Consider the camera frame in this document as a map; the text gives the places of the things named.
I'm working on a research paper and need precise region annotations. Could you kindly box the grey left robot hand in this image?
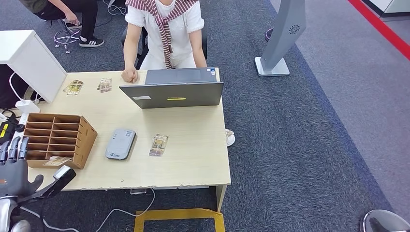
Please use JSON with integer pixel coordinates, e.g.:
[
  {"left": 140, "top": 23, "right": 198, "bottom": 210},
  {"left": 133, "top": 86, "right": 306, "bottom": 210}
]
[{"left": 0, "top": 137, "right": 44, "bottom": 199}]

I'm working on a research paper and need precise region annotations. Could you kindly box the person's right hand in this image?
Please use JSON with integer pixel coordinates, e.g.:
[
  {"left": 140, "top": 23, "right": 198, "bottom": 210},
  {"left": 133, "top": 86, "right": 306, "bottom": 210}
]
[{"left": 121, "top": 68, "right": 139, "bottom": 84}]

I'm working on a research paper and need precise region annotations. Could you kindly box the background person's hand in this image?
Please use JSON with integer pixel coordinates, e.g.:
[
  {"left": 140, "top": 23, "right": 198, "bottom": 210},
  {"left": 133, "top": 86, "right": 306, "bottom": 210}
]
[{"left": 64, "top": 12, "right": 80, "bottom": 27}]

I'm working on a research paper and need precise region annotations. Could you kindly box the small patterned card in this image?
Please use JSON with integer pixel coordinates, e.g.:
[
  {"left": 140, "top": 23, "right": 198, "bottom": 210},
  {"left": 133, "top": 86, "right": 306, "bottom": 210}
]
[{"left": 97, "top": 77, "right": 113, "bottom": 93}]

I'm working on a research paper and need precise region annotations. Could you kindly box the background person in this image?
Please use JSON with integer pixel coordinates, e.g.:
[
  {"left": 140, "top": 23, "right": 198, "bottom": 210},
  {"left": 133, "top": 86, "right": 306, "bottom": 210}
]
[{"left": 19, "top": 0, "right": 98, "bottom": 41}]

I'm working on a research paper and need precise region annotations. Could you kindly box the pale card in organizer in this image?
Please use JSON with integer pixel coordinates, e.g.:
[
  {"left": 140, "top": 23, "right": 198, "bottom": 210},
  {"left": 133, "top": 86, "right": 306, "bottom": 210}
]
[{"left": 43, "top": 156, "right": 73, "bottom": 166}]

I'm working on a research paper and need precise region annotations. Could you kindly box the patterned card with rounded end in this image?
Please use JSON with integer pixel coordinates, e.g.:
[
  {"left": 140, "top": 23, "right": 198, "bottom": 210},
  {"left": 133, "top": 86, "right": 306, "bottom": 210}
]
[{"left": 63, "top": 79, "right": 84, "bottom": 96}]

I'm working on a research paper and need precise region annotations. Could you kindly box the grey card reader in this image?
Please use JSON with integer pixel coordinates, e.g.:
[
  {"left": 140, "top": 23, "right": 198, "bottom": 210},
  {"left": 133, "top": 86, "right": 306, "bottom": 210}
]
[{"left": 104, "top": 129, "right": 137, "bottom": 161}]

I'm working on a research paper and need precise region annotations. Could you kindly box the patterned ID card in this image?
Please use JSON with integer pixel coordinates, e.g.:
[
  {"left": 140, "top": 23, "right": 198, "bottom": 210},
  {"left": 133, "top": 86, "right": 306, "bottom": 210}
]
[{"left": 148, "top": 134, "right": 169, "bottom": 158}]

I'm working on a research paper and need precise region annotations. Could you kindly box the wooden card organizer box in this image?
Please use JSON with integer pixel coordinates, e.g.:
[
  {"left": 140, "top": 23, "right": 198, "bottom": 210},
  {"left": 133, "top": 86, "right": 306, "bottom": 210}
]
[{"left": 23, "top": 113, "right": 98, "bottom": 170}]

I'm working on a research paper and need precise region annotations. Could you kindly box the person's white shoe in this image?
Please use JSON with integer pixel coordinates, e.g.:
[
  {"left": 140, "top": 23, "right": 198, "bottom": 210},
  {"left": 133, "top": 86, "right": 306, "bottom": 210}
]
[{"left": 224, "top": 129, "right": 236, "bottom": 147}]

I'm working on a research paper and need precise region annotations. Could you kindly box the chrome stool base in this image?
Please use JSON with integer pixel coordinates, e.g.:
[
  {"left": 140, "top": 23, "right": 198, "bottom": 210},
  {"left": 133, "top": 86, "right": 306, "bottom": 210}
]
[{"left": 53, "top": 19, "right": 82, "bottom": 55}]

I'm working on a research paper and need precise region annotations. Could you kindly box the black sneaker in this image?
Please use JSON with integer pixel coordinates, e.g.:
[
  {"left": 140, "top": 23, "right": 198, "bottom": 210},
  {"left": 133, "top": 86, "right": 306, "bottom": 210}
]
[{"left": 78, "top": 36, "right": 105, "bottom": 48}]

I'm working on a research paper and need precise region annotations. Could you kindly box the black device with yellow label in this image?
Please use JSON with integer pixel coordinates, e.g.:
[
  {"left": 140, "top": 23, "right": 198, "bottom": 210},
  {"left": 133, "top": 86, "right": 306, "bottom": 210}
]
[{"left": 0, "top": 121, "right": 16, "bottom": 146}]

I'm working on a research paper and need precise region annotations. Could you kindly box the grey laptop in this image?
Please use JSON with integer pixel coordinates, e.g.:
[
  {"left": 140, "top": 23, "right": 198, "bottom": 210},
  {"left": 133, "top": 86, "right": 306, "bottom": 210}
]
[{"left": 118, "top": 67, "right": 224, "bottom": 110}]

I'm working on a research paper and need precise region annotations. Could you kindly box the white cabinet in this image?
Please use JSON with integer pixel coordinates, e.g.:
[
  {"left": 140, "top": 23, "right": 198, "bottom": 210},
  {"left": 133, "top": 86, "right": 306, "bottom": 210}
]
[{"left": 0, "top": 30, "right": 68, "bottom": 104}]

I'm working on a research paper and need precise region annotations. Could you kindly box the white power adapter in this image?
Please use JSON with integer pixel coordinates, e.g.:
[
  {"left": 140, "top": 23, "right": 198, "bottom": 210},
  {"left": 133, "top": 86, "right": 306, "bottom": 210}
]
[{"left": 15, "top": 100, "right": 41, "bottom": 114}]

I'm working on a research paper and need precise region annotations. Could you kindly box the light wooden desk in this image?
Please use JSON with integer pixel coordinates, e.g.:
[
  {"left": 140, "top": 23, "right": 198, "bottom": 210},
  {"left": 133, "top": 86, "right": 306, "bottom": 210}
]
[{"left": 25, "top": 68, "right": 231, "bottom": 213}]

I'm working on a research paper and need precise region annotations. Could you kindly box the grey kiosk stand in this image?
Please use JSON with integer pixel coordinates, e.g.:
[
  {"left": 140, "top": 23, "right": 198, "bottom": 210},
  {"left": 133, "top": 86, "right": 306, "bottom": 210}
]
[{"left": 254, "top": 0, "right": 307, "bottom": 77}]

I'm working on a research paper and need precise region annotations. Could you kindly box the white furniture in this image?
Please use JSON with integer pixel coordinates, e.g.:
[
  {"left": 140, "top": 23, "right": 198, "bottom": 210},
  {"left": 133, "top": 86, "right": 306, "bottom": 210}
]
[{"left": 365, "top": 0, "right": 410, "bottom": 18}]

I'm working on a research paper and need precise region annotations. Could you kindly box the white cable bundle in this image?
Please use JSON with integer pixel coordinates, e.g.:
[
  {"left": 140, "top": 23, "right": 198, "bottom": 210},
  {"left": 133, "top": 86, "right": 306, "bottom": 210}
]
[{"left": 102, "top": 0, "right": 128, "bottom": 16}]

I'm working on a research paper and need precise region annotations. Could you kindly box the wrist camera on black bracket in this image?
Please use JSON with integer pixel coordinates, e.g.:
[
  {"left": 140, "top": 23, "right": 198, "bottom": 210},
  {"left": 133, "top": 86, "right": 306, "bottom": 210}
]
[{"left": 17, "top": 165, "right": 77, "bottom": 204}]

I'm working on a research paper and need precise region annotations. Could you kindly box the white cable at cabinet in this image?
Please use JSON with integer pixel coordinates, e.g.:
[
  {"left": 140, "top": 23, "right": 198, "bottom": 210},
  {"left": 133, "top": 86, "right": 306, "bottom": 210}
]
[{"left": 9, "top": 72, "right": 41, "bottom": 103}]

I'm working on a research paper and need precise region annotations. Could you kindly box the white floor cable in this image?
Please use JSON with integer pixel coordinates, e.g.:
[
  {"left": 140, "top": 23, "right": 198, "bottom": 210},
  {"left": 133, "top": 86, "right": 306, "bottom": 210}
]
[{"left": 19, "top": 188, "right": 156, "bottom": 232}]

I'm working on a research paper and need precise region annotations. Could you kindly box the yellow floor tape frame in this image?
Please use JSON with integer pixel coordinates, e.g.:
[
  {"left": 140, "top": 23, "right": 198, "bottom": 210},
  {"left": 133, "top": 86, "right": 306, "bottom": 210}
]
[{"left": 133, "top": 208, "right": 226, "bottom": 232}]

